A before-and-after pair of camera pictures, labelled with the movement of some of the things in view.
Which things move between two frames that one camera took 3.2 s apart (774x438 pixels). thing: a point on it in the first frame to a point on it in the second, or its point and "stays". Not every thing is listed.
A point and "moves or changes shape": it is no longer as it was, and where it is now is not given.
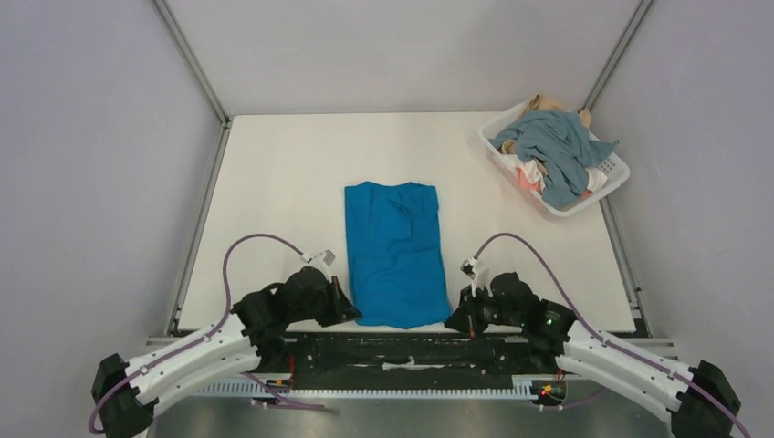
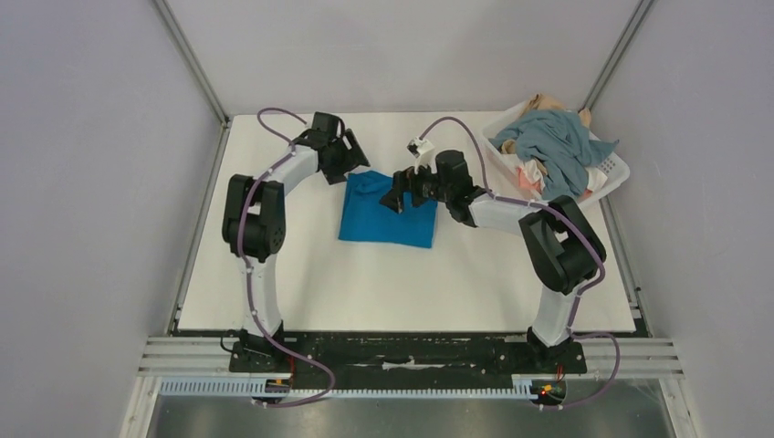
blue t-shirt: [395, 255] moves or changes shape
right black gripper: [471, 310] to [417, 184]
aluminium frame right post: [619, 54] stays
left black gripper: [341, 308] to [354, 157]
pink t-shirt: [536, 188] stays
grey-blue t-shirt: [562, 148] stays
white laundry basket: [613, 163] stays
